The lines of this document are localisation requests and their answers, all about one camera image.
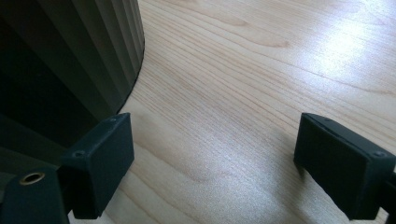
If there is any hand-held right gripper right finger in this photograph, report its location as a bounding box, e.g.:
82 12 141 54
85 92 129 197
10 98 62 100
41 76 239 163
293 112 396 221

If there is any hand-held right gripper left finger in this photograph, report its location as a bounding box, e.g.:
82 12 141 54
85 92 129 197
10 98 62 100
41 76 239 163
59 112 135 220

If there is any black ribbed plastic bin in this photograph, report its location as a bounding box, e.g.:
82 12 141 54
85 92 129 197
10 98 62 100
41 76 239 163
0 0 147 175

